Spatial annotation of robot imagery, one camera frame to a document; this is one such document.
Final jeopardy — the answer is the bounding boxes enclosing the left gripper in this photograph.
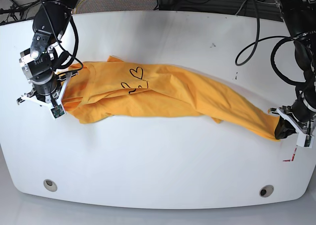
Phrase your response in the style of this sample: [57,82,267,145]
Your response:
[268,100,316,139]

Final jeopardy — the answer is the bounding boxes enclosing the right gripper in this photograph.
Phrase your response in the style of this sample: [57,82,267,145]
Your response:
[16,71,78,109]

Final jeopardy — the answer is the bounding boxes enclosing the yellow Smile T-shirt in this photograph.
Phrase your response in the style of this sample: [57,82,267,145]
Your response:
[62,56,279,140]

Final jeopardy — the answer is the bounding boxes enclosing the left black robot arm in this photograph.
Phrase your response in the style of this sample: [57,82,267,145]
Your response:
[271,0,316,134]

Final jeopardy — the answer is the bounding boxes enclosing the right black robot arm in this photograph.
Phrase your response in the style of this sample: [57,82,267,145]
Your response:
[17,0,79,118]

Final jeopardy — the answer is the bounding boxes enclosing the red tape rectangle marking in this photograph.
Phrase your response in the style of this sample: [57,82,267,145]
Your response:
[283,147,297,162]

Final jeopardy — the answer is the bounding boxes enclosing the right table grommet hole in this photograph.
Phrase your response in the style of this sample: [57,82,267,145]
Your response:
[259,185,274,198]

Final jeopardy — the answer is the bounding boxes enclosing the table grommet hole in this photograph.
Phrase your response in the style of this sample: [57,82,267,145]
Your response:
[43,179,57,192]
[259,185,274,198]

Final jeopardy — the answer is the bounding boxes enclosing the left table grommet hole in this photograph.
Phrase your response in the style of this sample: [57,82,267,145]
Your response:
[43,179,57,192]

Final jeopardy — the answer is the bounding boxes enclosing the black tripod legs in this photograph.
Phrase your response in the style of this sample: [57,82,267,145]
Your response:
[0,0,40,24]

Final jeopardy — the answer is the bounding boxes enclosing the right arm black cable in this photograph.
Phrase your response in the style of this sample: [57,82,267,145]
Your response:
[34,0,84,74]

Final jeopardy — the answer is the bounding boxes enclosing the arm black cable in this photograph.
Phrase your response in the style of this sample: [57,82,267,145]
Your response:
[34,0,84,74]
[235,0,297,67]

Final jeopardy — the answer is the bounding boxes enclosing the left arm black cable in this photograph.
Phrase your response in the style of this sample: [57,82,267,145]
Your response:
[235,0,297,67]

